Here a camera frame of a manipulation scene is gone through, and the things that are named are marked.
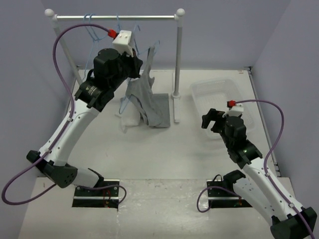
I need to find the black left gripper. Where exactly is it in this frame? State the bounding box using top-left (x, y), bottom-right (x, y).
top-left (110, 47), bottom-right (144, 90)

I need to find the grey tank top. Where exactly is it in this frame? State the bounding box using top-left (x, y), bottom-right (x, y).
top-left (125, 47), bottom-right (163, 128)

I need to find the blue wire hanger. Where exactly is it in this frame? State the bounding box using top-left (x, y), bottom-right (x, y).
top-left (119, 39), bottom-right (161, 114)

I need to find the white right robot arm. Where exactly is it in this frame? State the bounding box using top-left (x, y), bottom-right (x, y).
top-left (201, 109), bottom-right (317, 239)

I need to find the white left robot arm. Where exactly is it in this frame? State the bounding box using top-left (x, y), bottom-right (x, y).
top-left (26, 48), bottom-right (143, 196)

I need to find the white tank top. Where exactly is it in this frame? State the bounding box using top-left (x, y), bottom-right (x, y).
top-left (115, 97), bottom-right (141, 133)

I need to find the blue empty hanger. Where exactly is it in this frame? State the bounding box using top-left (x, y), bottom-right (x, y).
top-left (83, 13), bottom-right (107, 76)

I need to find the white metal clothes rack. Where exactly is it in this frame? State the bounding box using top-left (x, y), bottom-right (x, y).
top-left (44, 8), bottom-right (185, 123)

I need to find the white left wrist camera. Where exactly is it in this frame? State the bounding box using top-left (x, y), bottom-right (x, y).
top-left (112, 30), bottom-right (134, 57)

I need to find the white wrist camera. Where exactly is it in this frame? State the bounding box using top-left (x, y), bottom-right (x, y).
top-left (112, 30), bottom-right (134, 57)
top-left (222, 100), bottom-right (244, 118)

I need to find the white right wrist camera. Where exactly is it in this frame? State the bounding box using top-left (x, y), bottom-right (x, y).
top-left (222, 100), bottom-right (244, 118)

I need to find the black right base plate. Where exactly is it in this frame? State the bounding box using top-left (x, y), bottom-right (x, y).
top-left (206, 174), bottom-right (252, 209)

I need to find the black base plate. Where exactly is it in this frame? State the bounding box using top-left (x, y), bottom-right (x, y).
top-left (206, 174), bottom-right (252, 209)
top-left (72, 179), bottom-right (120, 209)

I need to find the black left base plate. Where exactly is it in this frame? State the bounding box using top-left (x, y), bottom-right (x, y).
top-left (72, 179), bottom-right (120, 209)

